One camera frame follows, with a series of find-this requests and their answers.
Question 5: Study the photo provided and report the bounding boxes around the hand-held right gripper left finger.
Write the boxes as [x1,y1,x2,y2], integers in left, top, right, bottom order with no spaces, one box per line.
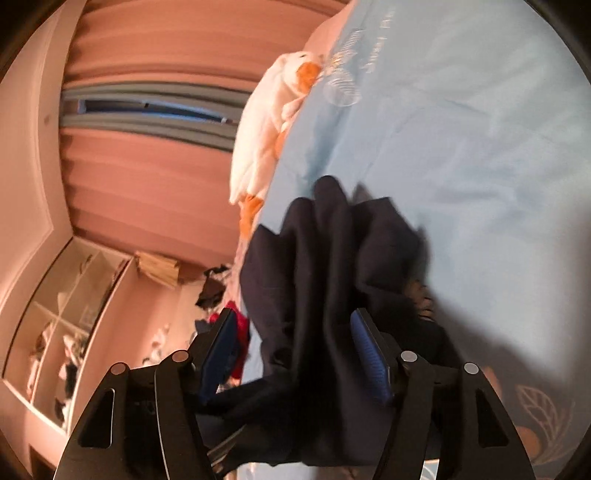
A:
[55,307,238,480]

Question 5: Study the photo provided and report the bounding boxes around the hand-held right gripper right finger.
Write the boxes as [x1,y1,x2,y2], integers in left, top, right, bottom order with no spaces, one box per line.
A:
[350,308,536,480]

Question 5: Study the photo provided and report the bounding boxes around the dark navy pants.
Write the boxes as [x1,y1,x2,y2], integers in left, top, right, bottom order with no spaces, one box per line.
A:
[198,175,467,467]

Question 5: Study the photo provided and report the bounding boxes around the dark crumpled clothes pile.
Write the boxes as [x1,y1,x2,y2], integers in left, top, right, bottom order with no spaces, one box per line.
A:
[194,263,234,310]

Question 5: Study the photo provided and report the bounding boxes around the white crumpled cloth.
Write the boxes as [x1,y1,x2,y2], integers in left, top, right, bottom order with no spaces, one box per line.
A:
[148,323,174,365]

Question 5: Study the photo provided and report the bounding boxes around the wooden box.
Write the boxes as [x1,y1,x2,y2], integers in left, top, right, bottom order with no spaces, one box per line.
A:
[134,250,183,289]

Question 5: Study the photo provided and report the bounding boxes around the white shelf cabinet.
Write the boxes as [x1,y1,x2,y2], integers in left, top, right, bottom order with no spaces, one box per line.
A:
[2,235,134,437]

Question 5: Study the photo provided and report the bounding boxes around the pink curtain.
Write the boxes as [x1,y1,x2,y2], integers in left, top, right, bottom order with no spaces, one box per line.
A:
[60,0,352,268]

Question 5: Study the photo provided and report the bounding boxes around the white orange plush toy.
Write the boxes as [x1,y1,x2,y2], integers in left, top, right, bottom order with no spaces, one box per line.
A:
[228,51,326,238]

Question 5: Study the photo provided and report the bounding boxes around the light blue printed bed sheet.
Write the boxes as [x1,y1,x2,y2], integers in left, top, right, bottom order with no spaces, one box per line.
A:
[217,0,591,480]

